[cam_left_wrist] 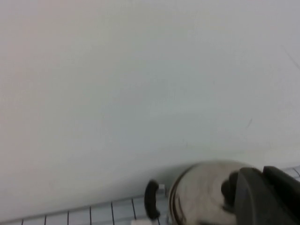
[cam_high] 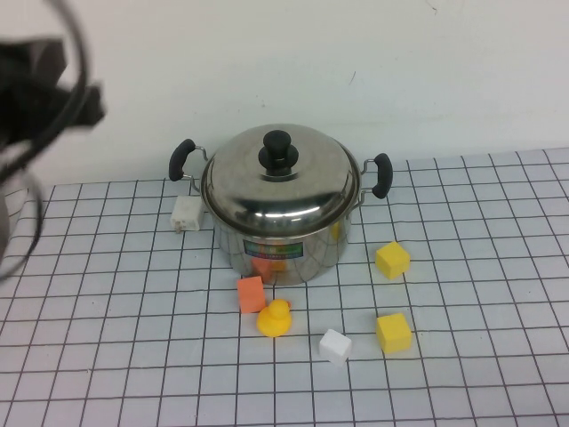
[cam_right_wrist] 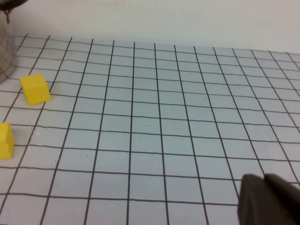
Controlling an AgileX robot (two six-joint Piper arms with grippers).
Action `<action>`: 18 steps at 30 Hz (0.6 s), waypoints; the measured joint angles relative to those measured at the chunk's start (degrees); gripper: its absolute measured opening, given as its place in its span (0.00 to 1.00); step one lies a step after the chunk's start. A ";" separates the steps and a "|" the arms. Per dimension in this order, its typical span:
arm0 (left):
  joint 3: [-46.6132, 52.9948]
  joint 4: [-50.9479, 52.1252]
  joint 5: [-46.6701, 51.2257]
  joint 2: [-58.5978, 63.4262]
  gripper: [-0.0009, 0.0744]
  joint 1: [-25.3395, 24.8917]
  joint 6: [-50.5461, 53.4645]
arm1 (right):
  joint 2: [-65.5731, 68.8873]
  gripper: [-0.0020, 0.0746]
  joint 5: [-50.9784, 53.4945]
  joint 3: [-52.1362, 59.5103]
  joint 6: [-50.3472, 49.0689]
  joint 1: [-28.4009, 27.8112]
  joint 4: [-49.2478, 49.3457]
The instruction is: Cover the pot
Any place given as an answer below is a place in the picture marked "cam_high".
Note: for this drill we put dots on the white foam cube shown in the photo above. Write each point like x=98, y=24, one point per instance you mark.
x=334, y=347

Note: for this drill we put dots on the white grid-pattern tablecloth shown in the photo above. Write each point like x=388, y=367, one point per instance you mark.
x=467, y=276

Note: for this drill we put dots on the stainless steel cooking pot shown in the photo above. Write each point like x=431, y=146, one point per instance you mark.
x=320, y=253

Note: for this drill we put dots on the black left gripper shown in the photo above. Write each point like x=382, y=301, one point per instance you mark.
x=31, y=111

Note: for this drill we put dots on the white power adapter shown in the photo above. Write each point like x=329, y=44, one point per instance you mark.
x=189, y=214

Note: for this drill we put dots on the steel lid with black knob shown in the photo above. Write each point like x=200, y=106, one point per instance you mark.
x=275, y=200

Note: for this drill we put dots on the yellow rubber duck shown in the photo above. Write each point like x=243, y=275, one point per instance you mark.
x=273, y=322

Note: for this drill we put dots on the orange foam cube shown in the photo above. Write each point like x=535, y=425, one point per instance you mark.
x=251, y=295

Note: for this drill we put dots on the yellow foam cube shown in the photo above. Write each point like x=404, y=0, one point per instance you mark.
x=392, y=260
x=393, y=333

